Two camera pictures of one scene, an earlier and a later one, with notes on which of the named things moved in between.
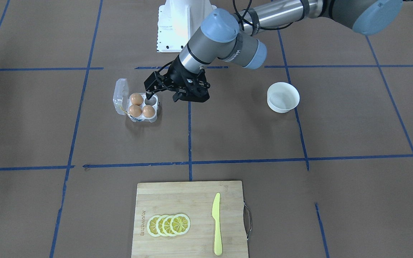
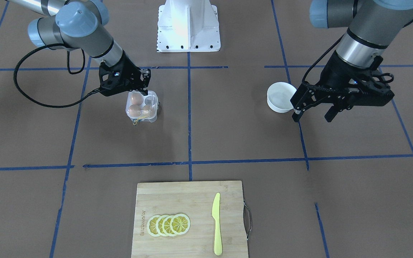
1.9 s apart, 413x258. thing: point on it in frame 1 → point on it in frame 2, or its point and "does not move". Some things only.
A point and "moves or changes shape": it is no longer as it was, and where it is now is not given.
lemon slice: (159, 225) does not move
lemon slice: (180, 224) does not move
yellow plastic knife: (216, 215) does not move
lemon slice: (166, 227) does not move
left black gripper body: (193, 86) → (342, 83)
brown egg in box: (137, 98) does not move
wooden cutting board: (195, 199) does not move
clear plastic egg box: (135, 105) moves or changes shape
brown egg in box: (135, 110) does not move
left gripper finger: (180, 95) → (332, 112)
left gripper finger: (149, 94) → (296, 117)
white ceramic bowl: (282, 97) does not move
